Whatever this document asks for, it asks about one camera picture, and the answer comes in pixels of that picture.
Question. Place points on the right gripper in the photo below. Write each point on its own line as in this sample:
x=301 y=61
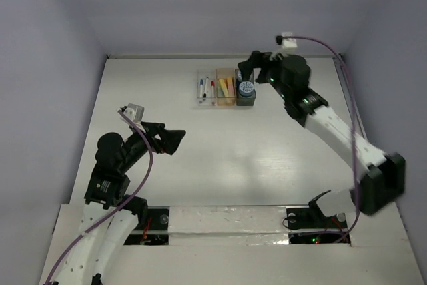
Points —
x=257 y=60

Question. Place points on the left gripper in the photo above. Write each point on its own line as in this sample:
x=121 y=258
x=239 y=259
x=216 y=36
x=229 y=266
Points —
x=169 y=139

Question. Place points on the orange pink highlighter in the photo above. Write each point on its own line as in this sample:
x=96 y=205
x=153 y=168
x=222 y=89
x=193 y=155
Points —
x=230 y=86

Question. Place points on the yellow highlighter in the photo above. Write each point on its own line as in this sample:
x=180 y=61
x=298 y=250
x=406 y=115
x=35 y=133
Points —
x=224 y=87

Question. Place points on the black capped white pen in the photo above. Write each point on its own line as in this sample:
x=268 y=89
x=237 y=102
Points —
x=207 y=88

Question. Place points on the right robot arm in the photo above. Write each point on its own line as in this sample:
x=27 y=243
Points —
x=379 y=178

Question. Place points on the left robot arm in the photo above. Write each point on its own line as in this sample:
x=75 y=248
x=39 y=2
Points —
x=110 y=214

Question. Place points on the blue tape roll front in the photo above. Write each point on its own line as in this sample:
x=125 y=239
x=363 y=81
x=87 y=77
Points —
x=246 y=89

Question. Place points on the dark grey plastic container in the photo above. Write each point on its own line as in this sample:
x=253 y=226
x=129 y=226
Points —
x=243 y=101

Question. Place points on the clear plastic container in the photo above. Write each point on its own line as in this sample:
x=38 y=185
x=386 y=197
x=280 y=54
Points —
x=203 y=74

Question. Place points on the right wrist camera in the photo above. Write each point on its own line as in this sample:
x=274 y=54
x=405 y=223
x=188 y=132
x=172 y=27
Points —
x=287 y=45

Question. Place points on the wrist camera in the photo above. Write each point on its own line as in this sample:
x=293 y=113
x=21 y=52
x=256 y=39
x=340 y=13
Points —
x=132 y=113
x=287 y=45

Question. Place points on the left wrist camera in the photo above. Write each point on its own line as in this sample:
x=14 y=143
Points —
x=132 y=113

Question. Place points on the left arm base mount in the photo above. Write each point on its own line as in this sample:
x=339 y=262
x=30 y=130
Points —
x=153 y=231

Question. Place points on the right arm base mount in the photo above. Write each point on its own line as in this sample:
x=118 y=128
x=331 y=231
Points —
x=308 y=225

